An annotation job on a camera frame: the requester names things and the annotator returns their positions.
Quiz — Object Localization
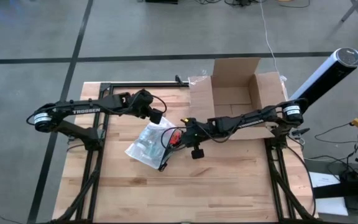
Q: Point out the white paper sheet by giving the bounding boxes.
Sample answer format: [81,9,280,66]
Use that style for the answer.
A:
[308,171,350,217]

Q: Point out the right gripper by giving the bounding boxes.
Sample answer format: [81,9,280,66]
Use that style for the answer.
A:
[178,117,205,160]

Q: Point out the clear zip pouch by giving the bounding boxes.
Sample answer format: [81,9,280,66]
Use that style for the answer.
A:
[124,116,183,172]

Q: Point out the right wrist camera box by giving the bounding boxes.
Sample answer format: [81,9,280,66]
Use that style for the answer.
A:
[194,119,220,141]

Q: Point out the black aluminium table frame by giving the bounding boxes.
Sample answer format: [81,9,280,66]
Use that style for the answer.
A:
[50,81,321,224]

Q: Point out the black floor device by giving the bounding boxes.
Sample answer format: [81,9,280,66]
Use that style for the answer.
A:
[144,0,179,5]

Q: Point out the black metal bar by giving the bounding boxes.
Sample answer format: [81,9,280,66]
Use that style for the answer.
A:
[311,176,358,200]

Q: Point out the small black edge device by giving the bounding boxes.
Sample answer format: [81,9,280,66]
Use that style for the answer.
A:
[174,74,190,86]

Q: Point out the red snack packet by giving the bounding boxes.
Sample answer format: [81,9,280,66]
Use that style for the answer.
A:
[169,130,183,147]

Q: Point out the white black cylinder tower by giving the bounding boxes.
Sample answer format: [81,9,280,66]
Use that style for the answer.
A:
[290,47,358,106]

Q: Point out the black floor cable bundle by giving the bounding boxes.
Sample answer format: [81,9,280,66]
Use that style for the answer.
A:
[314,114,358,181]

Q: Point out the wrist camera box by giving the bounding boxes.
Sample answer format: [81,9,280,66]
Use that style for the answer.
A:
[128,89,155,119]
[194,119,220,141]

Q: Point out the brown cardboard shipping box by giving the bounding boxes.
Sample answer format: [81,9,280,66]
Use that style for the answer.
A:
[187,57,289,141]

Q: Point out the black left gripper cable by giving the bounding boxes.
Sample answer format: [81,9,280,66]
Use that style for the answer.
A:
[152,95,168,114]

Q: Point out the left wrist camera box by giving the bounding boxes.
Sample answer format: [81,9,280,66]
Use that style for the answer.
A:
[128,89,155,119]

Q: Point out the grey metal table leg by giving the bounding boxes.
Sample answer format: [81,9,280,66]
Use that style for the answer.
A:
[340,0,358,23]

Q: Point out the black floor cables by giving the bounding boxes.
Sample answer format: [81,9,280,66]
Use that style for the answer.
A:
[193,0,315,9]

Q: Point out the white floor cable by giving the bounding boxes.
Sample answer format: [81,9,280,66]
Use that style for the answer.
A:
[259,0,283,78]

